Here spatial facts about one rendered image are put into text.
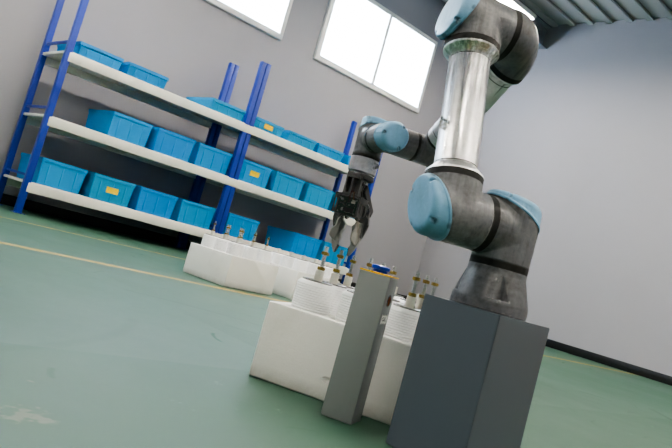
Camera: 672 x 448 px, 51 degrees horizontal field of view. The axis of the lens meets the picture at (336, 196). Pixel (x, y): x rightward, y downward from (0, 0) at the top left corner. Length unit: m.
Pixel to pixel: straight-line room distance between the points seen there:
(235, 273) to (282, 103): 4.14
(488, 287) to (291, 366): 0.54
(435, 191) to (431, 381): 0.36
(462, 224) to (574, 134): 7.78
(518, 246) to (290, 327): 0.59
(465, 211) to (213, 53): 6.28
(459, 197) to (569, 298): 7.29
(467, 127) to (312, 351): 0.63
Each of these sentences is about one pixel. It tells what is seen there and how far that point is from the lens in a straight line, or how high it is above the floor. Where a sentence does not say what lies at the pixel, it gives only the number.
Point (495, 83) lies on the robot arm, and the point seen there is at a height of 0.79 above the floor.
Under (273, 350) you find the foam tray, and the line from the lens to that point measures 1.70.
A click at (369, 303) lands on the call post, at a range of 1.49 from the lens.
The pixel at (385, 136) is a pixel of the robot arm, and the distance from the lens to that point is 1.72.
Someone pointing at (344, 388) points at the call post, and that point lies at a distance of 1.51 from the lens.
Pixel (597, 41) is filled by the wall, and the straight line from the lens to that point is 9.45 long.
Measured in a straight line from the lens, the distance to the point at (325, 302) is 1.71.
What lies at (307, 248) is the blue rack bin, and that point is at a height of 0.34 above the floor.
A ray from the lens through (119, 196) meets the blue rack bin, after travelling 6.24.
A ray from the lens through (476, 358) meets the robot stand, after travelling 1.34.
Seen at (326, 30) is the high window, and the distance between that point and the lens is 8.35.
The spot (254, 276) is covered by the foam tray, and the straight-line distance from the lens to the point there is 4.18.
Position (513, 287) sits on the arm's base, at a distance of 1.39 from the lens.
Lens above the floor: 0.32
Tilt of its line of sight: 5 degrees up
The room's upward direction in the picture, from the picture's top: 16 degrees clockwise
